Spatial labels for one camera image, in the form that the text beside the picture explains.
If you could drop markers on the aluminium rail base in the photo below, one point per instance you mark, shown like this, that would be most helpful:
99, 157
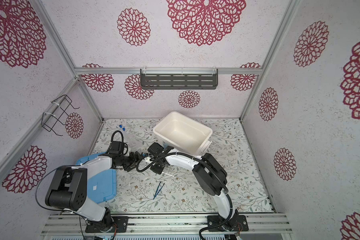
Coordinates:
166, 224

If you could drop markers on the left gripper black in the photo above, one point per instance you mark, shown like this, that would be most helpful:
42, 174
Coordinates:
135, 158

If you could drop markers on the blue tweezers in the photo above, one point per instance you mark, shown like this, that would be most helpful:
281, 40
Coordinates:
158, 190

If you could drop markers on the clear plastic tube rack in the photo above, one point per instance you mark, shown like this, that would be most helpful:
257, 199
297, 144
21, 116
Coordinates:
128, 137

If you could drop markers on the white plastic bin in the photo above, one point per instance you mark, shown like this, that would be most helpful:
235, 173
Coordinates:
183, 133

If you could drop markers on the black wire wall basket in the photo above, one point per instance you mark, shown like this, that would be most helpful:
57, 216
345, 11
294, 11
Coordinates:
56, 115

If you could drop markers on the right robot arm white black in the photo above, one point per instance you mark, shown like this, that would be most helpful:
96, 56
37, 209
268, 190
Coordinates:
210, 175

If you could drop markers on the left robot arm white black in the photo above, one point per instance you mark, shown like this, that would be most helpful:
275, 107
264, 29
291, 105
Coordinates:
68, 188

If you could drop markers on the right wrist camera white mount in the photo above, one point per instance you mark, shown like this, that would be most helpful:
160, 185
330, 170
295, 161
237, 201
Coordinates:
148, 159

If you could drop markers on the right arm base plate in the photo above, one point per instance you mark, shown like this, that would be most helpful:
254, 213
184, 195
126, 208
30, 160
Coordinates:
228, 223

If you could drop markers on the dark grey wall shelf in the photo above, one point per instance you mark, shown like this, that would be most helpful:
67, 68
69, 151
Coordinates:
179, 80

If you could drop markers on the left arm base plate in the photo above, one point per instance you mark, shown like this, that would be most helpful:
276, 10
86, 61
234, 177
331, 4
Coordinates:
114, 224

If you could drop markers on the blue plastic lid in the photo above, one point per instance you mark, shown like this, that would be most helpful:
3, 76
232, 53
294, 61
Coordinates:
102, 187

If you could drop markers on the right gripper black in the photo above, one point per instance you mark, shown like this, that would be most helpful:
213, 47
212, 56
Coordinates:
157, 171

